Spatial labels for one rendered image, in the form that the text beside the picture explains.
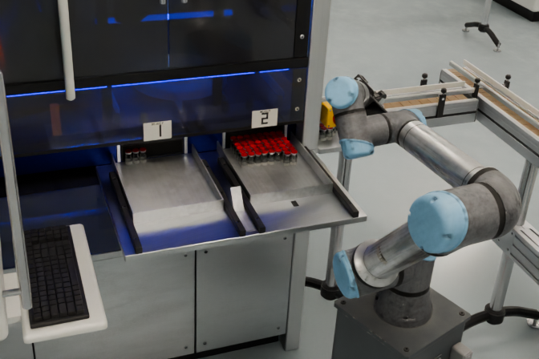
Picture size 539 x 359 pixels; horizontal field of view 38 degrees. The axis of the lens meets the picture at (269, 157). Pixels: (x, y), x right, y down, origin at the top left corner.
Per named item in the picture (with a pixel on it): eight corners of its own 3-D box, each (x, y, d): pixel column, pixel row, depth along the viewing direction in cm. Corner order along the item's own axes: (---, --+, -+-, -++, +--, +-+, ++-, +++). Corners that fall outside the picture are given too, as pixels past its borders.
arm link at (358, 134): (394, 149, 181) (383, 104, 182) (352, 157, 177) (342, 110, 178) (378, 155, 188) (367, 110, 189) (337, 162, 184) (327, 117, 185)
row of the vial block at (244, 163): (239, 165, 243) (240, 152, 241) (292, 158, 249) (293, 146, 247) (241, 169, 241) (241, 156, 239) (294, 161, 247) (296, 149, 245)
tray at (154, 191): (111, 163, 241) (111, 154, 239) (192, 153, 249) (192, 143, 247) (133, 223, 213) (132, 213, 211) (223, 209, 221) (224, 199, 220)
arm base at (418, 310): (443, 312, 201) (449, 282, 196) (405, 336, 192) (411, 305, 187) (399, 282, 211) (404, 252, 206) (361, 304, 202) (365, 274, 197)
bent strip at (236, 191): (229, 204, 224) (230, 187, 221) (239, 203, 225) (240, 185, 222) (245, 231, 212) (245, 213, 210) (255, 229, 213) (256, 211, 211)
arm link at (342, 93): (326, 114, 179) (318, 78, 179) (339, 117, 189) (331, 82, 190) (359, 106, 176) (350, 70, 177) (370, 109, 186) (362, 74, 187)
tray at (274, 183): (216, 150, 251) (216, 140, 250) (290, 140, 260) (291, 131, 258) (249, 205, 224) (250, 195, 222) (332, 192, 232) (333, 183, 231)
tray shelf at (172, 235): (95, 171, 240) (95, 166, 239) (304, 143, 262) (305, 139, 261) (124, 262, 201) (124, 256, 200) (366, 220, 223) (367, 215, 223)
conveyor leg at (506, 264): (476, 316, 309) (516, 147, 272) (495, 311, 312) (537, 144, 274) (488, 330, 302) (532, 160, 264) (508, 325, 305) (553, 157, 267)
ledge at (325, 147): (303, 135, 268) (303, 130, 267) (337, 131, 272) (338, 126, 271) (318, 154, 256) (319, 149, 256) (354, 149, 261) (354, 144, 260)
